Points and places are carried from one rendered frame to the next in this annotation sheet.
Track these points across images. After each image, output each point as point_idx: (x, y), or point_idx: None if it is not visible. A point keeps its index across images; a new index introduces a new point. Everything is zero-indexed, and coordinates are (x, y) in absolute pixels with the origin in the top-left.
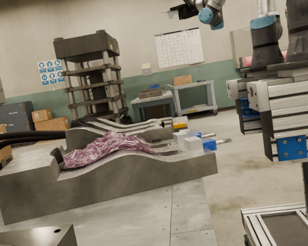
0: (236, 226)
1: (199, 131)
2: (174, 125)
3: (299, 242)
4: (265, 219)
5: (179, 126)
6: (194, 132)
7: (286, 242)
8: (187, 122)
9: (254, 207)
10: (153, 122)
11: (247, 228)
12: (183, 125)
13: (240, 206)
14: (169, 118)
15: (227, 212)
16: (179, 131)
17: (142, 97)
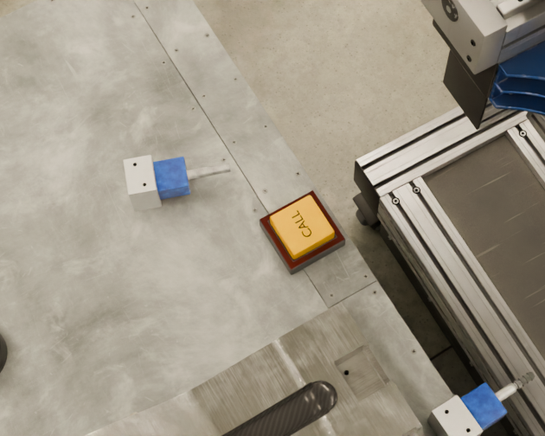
0: (295, 129)
1: (494, 397)
2: (299, 252)
3: None
4: (438, 187)
5: (315, 246)
6: (483, 408)
7: (520, 278)
8: (250, 94)
9: (310, 10)
10: (334, 408)
11: (400, 238)
12: (330, 237)
13: (263, 16)
14: (356, 337)
15: (235, 64)
16: (317, 259)
17: None
